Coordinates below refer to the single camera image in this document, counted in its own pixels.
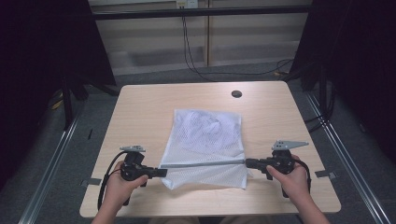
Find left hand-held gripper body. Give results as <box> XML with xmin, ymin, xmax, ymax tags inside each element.
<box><xmin>120</xmin><ymin>145</ymin><xmax>157</xmax><ymax>182</ymax></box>

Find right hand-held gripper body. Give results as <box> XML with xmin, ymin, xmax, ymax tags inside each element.
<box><xmin>262</xmin><ymin>140</ymin><xmax>310</xmax><ymax>181</ymax></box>

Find white mesh laundry bag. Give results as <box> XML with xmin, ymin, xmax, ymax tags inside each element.
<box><xmin>159</xmin><ymin>108</ymin><xmax>252</xmax><ymax>190</ymax></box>

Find person's right hand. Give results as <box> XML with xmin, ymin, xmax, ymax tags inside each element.
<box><xmin>266</xmin><ymin>154</ymin><xmax>310</xmax><ymax>208</ymax></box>

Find person's left hand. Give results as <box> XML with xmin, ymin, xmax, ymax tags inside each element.
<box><xmin>104</xmin><ymin>161</ymin><xmax>150</xmax><ymax>210</ymax></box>

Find grey tape strip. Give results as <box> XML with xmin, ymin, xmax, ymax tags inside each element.
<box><xmin>314</xmin><ymin>169</ymin><xmax>337</xmax><ymax>180</ymax></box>
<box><xmin>80</xmin><ymin>177</ymin><xmax>103</xmax><ymax>188</ymax></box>

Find black metal stand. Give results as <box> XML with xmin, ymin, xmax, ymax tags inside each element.
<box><xmin>61</xmin><ymin>76</ymin><xmax>75</xmax><ymax>131</ymax></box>
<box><xmin>318</xmin><ymin>65</ymin><xmax>331</xmax><ymax>120</ymax></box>

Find black curtain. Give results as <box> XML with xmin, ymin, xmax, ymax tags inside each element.
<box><xmin>288</xmin><ymin>0</ymin><xmax>396</xmax><ymax>164</ymax></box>
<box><xmin>0</xmin><ymin>0</ymin><xmax>117</xmax><ymax>190</ymax></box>

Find black horizontal bar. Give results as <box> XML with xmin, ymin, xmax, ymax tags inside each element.
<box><xmin>91</xmin><ymin>5</ymin><xmax>313</xmax><ymax>21</ymax></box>

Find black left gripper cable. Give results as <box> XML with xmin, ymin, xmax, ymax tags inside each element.
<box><xmin>97</xmin><ymin>150</ymin><xmax>129</xmax><ymax>212</ymax></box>

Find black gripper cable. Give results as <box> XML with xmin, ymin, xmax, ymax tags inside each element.
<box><xmin>293</xmin><ymin>158</ymin><xmax>313</xmax><ymax>192</ymax></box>
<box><xmin>97</xmin><ymin>150</ymin><xmax>129</xmax><ymax>212</ymax></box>

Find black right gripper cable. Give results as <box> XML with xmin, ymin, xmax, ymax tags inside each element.
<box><xmin>293</xmin><ymin>158</ymin><xmax>313</xmax><ymax>192</ymax></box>

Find black floor cables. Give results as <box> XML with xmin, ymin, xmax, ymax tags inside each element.
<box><xmin>304</xmin><ymin>113</ymin><xmax>332</xmax><ymax>134</ymax></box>

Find metal floor rail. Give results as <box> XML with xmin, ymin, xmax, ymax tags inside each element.
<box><xmin>305</xmin><ymin>92</ymin><xmax>391</xmax><ymax>224</ymax></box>
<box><xmin>18</xmin><ymin>114</ymin><xmax>82</xmax><ymax>224</ymax></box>

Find black wall cables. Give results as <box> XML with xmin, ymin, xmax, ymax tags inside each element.
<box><xmin>181</xmin><ymin>15</ymin><xmax>294</xmax><ymax>83</ymax></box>

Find white wall socket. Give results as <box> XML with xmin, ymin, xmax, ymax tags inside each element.
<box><xmin>175</xmin><ymin>0</ymin><xmax>199</xmax><ymax>9</ymax></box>

